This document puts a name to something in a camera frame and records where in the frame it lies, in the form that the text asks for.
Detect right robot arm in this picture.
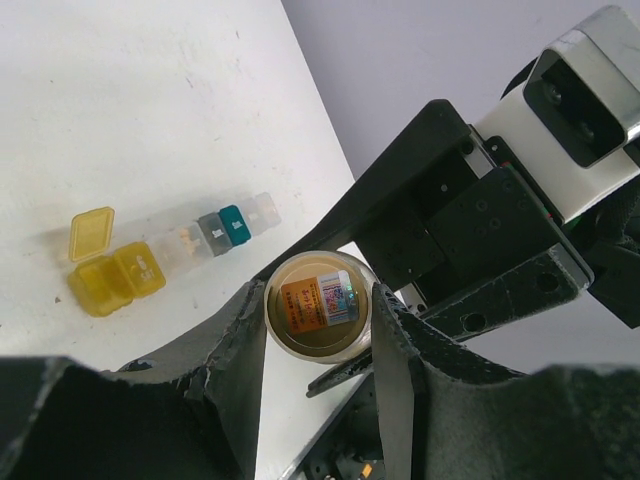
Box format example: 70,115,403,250
262,93,639,396

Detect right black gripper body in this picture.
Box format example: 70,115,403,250
355,153,594,340

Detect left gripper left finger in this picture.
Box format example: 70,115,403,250
1,279,265,479

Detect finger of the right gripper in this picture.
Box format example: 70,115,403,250
257,99,471,280
307,249,585,397

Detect clear orange pill bottle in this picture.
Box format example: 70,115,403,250
264,251,377,365

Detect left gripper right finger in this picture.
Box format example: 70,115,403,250
370,282,640,480

